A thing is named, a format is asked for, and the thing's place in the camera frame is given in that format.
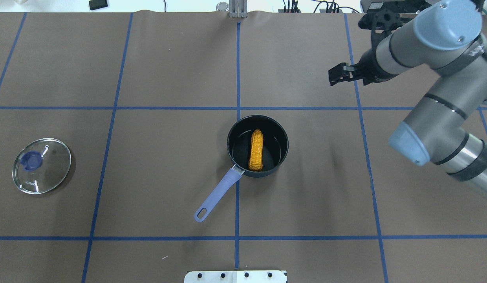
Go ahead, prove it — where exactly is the aluminium frame post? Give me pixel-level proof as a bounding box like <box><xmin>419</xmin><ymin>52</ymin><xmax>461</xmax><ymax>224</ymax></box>
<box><xmin>229</xmin><ymin>0</ymin><xmax>248</xmax><ymax>18</ymax></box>

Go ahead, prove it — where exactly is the glass pot lid blue knob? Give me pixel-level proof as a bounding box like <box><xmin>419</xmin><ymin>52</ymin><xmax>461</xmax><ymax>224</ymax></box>
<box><xmin>12</xmin><ymin>138</ymin><xmax>71</xmax><ymax>195</ymax></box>

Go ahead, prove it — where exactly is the dark blue saucepan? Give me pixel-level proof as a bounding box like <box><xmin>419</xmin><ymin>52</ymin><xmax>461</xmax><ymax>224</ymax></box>
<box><xmin>194</xmin><ymin>115</ymin><xmax>289</xmax><ymax>222</ymax></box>

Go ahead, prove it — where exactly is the yellow toy corn cob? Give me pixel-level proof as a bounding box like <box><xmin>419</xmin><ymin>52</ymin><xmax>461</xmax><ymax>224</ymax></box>
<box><xmin>248</xmin><ymin>129</ymin><xmax>264</xmax><ymax>171</ymax></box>

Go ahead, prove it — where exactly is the small metal cylinder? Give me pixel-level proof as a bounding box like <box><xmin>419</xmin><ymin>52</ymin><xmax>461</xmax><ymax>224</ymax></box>
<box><xmin>216</xmin><ymin>2</ymin><xmax>229</xmax><ymax>11</ymax></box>

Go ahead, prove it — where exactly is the white pedestal column with base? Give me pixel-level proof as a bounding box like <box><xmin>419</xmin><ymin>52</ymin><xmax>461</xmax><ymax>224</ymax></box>
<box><xmin>184</xmin><ymin>270</ymin><xmax>288</xmax><ymax>283</ymax></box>

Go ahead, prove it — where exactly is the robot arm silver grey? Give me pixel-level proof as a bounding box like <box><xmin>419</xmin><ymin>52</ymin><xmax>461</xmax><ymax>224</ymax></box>
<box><xmin>328</xmin><ymin>0</ymin><xmax>487</xmax><ymax>199</ymax></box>

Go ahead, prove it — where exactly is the black orange usb hub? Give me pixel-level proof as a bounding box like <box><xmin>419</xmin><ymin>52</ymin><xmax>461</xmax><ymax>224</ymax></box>
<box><xmin>278</xmin><ymin>0</ymin><xmax>341</xmax><ymax>14</ymax></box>

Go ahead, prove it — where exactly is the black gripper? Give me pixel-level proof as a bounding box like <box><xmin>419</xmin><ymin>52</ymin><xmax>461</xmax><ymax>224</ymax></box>
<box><xmin>328</xmin><ymin>50</ymin><xmax>385</xmax><ymax>86</ymax></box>

